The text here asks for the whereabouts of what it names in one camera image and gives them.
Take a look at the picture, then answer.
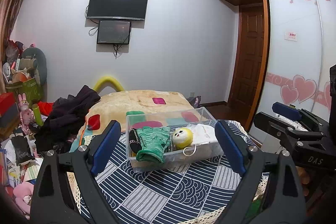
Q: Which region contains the striped brown curtain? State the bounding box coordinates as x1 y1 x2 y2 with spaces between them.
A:
0 0 41 83

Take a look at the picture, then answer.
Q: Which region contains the red plastic bag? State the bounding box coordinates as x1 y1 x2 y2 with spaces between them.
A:
7 39 24 62

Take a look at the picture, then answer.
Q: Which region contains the yellow round plush toy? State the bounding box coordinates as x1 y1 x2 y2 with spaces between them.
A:
172 127 194 150

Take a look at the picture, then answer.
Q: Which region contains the pink plush toy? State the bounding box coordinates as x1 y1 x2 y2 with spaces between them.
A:
13 182 34 215

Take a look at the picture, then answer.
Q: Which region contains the yellow-green tube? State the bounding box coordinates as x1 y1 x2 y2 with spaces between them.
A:
32 103 44 126

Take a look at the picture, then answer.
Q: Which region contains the red box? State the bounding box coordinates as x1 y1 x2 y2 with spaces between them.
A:
0 92 16 115

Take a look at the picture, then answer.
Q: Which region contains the pink bunny toy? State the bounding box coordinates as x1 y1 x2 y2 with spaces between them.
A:
18 93 36 132

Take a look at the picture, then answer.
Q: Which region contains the clear plastic storage box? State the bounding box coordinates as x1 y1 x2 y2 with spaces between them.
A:
125 107 225 173

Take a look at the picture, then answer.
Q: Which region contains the dark bag beside bed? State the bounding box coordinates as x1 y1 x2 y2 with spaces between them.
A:
187 95 202 109

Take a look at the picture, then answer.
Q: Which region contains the black bag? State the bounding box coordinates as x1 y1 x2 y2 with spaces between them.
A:
10 135 36 165

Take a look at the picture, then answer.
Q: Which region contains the green cardboard box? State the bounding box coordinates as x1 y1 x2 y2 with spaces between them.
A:
6 77 45 104

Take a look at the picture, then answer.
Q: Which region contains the beige blanket with coloured squares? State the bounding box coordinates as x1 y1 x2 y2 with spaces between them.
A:
70 90 210 153

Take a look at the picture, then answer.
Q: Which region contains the black pouch with chain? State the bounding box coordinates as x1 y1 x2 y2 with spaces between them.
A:
129 128 142 153

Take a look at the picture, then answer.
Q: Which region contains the red cloth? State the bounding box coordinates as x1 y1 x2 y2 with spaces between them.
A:
37 101 57 115

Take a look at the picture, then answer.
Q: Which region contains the navy patterned cloth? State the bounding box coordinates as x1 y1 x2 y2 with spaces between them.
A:
79 120 271 224

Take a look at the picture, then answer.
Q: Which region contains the green knitted glove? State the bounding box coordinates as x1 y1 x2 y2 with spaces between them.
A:
136 126 171 163

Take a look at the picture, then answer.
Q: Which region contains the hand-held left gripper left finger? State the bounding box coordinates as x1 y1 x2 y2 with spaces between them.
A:
30 120 122 224

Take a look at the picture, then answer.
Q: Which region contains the pile of dark clothes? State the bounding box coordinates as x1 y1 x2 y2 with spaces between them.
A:
34 85 101 155

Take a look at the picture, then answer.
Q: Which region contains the brown wooden door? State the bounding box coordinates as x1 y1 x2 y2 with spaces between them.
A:
227 5 264 109

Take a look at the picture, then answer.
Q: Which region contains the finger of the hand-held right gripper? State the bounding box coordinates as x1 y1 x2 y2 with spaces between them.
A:
253 112 326 141
272 102 330 130

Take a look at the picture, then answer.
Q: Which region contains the wall-mounted black television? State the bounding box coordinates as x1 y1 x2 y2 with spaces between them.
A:
86 0 149 22

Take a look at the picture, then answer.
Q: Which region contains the hanging cable under monitor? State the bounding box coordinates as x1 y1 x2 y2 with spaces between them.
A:
113 43 124 59

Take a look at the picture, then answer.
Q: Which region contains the white face mask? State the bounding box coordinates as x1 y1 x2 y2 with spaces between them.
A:
183 123 219 157

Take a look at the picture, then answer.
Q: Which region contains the pile of scattered papers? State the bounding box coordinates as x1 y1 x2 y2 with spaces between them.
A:
0 132 45 188

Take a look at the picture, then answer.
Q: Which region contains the white wardrobe door with hearts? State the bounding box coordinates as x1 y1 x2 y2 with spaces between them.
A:
248 0 336 135

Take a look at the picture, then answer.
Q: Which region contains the yellow foam noodle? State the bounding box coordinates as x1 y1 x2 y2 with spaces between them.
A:
93 76 124 93

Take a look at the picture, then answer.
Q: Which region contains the small black wall monitor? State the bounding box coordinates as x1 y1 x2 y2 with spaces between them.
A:
97 20 132 45

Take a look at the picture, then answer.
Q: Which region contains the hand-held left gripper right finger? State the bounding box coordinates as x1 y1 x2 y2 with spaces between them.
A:
215 120 307 224

